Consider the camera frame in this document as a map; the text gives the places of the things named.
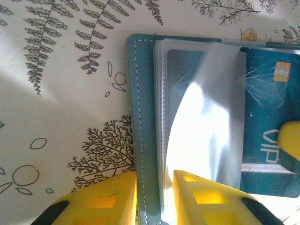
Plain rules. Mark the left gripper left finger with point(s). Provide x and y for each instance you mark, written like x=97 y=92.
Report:
x=100 y=204

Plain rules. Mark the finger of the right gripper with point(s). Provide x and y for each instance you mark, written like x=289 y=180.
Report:
x=291 y=138

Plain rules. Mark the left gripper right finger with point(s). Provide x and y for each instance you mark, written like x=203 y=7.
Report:
x=211 y=204

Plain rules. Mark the blue card holder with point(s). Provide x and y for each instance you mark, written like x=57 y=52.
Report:
x=145 y=117

